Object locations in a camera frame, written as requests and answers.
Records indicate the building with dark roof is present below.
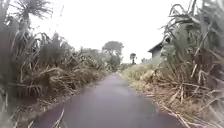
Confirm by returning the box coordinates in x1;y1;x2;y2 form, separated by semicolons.
147;41;167;60

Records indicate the tree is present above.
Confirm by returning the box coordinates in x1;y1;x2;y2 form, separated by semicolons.
129;52;138;66
101;40;125;71

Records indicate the tall leafy plants thicket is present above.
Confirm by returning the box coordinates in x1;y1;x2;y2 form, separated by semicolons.
159;0;224;111
0;0;111;101

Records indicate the grass and dry leaves verge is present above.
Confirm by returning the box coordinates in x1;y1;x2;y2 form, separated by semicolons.
0;69;111;128

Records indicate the grey asphalt path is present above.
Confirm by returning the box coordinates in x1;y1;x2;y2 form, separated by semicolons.
32;73;184;128

